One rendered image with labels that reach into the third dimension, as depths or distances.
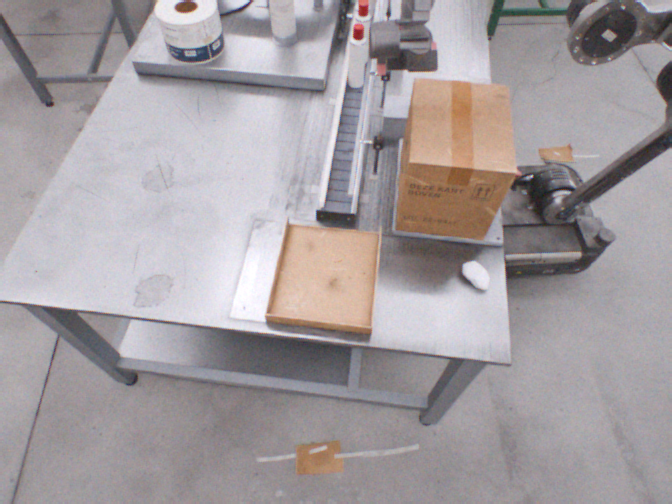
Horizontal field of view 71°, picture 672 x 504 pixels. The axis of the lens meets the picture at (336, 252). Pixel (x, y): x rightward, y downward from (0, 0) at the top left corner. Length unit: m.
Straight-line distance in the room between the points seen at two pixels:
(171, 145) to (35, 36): 2.49
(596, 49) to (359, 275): 0.94
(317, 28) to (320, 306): 1.11
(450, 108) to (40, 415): 1.87
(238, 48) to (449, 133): 0.94
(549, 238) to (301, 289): 1.30
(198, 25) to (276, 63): 0.27
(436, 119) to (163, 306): 0.81
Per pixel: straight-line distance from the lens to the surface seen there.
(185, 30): 1.73
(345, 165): 1.39
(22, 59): 3.17
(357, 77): 1.62
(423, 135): 1.15
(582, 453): 2.15
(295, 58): 1.77
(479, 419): 2.04
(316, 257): 1.25
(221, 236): 1.33
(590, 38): 1.60
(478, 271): 1.26
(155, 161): 1.56
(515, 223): 2.18
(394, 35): 1.06
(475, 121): 1.22
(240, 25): 1.96
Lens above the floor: 1.90
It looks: 58 degrees down
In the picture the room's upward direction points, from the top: 1 degrees clockwise
